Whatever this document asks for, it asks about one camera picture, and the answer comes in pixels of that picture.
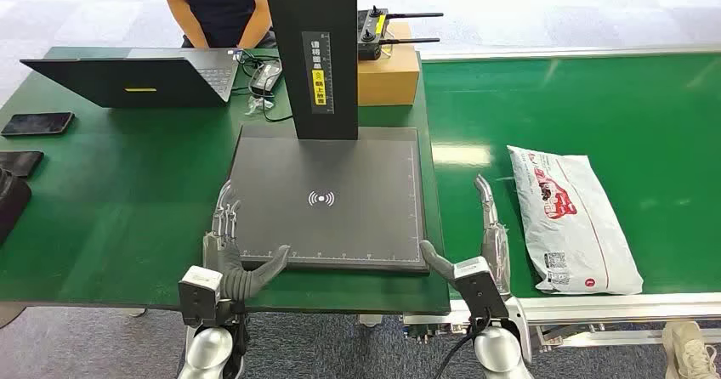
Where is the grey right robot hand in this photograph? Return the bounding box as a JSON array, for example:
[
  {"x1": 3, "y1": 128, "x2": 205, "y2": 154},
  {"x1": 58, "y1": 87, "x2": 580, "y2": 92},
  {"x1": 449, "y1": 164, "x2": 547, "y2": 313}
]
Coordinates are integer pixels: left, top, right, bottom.
[{"x1": 418, "y1": 174, "x2": 513, "y2": 297}]

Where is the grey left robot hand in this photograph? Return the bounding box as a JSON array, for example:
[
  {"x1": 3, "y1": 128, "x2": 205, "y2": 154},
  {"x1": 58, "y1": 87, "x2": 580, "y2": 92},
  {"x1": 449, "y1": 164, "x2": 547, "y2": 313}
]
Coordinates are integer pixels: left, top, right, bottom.
[{"x1": 202, "y1": 179, "x2": 292, "y2": 289}]

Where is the white red-printed mailer package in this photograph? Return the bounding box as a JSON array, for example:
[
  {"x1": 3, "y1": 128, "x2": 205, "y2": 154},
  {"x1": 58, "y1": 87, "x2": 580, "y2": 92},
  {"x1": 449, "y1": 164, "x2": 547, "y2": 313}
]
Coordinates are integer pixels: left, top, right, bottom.
[{"x1": 506, "y1": 144, "x2": 645, "y2": 297}]

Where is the black inbound scanning machine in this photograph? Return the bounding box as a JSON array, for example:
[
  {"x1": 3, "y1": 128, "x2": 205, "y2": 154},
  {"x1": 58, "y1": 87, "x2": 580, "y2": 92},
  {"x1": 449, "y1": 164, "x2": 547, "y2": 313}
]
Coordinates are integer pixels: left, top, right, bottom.
[{"x1": 224, "y1": 0, "x2": 431, "y2": 277}]

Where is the green conveyor belt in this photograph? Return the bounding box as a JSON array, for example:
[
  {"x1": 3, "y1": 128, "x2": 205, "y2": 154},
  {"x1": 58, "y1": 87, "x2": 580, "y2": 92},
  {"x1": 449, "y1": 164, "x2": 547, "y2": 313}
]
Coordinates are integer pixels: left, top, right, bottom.
[{"x1": 418, "y1": 43, "x2": 721, "y2": 350}]

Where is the brown cardboard box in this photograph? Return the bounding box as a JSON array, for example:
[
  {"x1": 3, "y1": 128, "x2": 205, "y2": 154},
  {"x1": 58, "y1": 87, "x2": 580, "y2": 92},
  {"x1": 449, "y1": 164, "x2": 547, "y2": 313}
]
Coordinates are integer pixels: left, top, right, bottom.
[{"x1": 356, "y1": 20, "x2": 423, "y2": 108}]

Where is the green work table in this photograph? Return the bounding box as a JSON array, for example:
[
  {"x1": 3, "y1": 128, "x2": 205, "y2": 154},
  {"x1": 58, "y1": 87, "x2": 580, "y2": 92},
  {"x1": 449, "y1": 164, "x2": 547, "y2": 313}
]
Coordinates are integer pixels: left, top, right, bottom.
[{"x1": 0, "y1": 46, "x2": 452, "y2": 316}]

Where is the clear crumpled plastic wrap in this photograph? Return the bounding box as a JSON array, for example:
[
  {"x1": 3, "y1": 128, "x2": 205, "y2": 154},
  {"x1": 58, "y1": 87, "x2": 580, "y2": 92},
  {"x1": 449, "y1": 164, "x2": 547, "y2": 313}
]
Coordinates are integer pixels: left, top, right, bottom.
[{"x1": 245, "y1": 95, "x2": 276, "y2": 115}]

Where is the grey power adapter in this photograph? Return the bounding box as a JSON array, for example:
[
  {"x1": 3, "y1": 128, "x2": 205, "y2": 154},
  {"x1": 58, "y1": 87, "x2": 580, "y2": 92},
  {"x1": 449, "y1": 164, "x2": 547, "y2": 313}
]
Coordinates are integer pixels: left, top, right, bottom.
[{"x1": 248, "y1": 61, "x2": 283, "y2": 98}]

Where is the dark grey open laptop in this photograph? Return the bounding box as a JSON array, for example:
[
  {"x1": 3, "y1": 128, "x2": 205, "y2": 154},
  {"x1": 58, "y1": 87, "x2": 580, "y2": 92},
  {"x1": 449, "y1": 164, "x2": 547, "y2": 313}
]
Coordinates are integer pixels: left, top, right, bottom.
[{"x1": 20, "y1": 47, "x2": 244, "y2": 110}]

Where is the black rounded bag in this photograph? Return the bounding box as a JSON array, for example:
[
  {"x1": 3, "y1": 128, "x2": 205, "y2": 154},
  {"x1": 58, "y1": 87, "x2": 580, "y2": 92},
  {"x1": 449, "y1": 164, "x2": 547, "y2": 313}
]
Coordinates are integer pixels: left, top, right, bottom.
[{"x1": 0, "y1": 167, "x2": 33, "y2": 247}]

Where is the white shoe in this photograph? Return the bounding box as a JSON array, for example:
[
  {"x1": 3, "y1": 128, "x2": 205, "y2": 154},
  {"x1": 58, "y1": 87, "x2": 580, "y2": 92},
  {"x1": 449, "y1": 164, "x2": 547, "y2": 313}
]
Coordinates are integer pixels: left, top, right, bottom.
[{"x1": 661, "y1": 320, "x2": 720, "y2": 379}]

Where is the black smartphone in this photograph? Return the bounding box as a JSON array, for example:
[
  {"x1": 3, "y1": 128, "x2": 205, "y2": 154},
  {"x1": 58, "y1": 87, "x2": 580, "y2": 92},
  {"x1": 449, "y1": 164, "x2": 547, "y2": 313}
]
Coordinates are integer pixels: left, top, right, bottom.
[{"x1": 0, "y1": 111, "x2": 76, "y2": 138}]

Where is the black remote controller with antennas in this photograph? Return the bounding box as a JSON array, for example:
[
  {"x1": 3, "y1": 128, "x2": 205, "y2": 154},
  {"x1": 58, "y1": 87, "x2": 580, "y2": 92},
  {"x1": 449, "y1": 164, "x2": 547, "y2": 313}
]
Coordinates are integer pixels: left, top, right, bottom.
[{"x1": 356, "y1": 5, "x2": 445, "y2": 62}]

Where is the person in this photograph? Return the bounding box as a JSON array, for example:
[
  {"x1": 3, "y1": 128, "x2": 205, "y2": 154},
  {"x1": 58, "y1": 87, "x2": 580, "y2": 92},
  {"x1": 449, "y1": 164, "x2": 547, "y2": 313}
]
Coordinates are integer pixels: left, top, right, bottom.
[{"x1": 145, "y1": 0, "x2": 278, "y2": 50}]

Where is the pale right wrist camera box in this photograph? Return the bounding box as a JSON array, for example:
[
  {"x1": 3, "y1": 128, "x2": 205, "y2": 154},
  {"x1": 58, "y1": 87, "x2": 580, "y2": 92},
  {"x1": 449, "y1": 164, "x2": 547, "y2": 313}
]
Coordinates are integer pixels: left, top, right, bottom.
[{"x1": 452, "y1": 256, "x2": 512, "y2": 322}]

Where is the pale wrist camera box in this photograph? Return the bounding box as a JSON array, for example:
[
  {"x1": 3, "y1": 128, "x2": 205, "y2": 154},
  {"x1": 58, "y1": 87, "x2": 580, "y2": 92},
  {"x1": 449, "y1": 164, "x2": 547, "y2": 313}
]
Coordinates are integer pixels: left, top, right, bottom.
[
  {"x1": 452, "y1": 256, "x2": 512, "y2": 322},
  {"x1": 178, "y1": 264, "x2": 225, "y2": 328}
]

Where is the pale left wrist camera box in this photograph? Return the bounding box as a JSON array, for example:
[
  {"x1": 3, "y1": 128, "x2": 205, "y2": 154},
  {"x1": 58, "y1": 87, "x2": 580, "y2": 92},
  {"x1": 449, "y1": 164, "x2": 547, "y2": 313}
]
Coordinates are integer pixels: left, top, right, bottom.
[{"x1": 178, "y1": 264, "x2": 225, "y2": 328}]

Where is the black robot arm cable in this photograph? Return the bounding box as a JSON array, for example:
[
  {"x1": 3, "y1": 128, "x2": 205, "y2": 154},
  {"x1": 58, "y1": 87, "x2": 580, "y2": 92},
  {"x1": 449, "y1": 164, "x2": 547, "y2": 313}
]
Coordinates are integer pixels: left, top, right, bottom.
[{"x1": 430, "y1": 314, "x2": 488, "y2": 379}]

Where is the black adapter cable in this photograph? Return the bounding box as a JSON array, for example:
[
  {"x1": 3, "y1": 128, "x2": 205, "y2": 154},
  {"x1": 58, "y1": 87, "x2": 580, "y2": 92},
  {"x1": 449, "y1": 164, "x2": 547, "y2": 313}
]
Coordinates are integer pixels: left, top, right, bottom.
[{"x1": 233, "y1": 48, "x2": 294, "y2": 123}]

